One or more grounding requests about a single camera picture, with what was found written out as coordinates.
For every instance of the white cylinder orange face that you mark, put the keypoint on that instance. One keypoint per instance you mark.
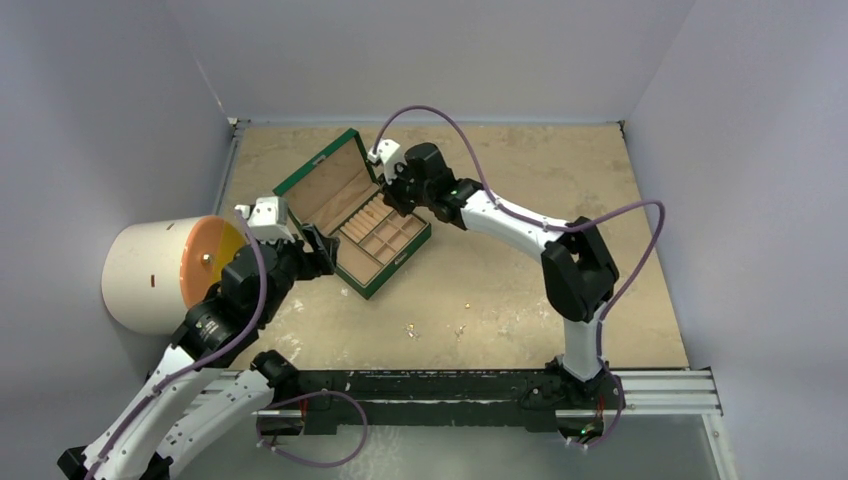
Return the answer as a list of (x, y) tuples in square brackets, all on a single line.
[(154, 272)]

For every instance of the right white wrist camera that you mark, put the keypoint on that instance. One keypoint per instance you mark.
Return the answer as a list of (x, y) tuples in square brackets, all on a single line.
[(388, 155)]

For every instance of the green jewelry tray insert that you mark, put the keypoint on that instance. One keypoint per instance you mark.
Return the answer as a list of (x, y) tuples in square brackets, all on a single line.
[(375, 241)]

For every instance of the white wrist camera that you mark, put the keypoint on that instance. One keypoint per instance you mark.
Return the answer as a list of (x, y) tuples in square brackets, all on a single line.
[(388, 155), (267, 219)]

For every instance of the green jewelry box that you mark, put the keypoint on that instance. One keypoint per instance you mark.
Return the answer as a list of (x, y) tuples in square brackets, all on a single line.
[(332, 183)]

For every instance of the aluminium frame rail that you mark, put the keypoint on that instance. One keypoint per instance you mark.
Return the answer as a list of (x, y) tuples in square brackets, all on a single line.
[(669, 391)]

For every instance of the gold earring cluster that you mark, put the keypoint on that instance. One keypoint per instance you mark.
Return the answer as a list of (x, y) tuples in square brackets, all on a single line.
[(411, 331)]

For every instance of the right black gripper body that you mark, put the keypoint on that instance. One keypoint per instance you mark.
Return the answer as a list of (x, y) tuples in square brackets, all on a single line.
[(398, 187)]

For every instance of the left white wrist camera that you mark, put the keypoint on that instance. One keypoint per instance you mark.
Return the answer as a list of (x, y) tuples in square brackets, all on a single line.
[(267, 219)]

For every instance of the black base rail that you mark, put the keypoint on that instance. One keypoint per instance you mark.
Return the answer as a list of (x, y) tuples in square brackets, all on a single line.
[(287, 387)]

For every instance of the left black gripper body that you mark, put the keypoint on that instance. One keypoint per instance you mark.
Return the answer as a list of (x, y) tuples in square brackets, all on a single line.
[(296, 263)]

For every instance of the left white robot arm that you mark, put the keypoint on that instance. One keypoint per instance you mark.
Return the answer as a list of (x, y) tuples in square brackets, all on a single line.
[(156, 436)]

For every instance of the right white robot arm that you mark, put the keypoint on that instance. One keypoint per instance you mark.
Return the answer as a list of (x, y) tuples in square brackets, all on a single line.
[(578, 271)]

